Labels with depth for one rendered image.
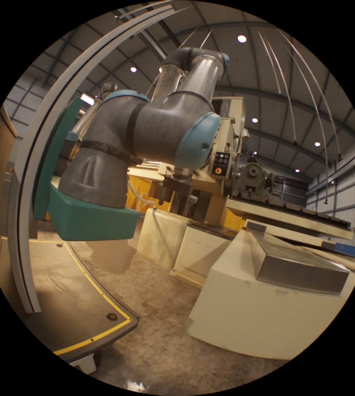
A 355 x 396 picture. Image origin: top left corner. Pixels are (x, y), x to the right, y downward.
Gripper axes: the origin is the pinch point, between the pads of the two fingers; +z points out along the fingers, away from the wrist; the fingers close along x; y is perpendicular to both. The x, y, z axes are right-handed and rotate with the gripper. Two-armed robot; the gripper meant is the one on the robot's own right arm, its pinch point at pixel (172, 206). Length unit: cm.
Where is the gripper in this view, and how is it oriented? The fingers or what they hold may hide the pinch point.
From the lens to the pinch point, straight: 64.9
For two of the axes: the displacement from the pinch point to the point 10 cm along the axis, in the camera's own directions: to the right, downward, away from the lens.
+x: 8.6, 3.7, -3.5
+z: -2.3, 9.0, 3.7
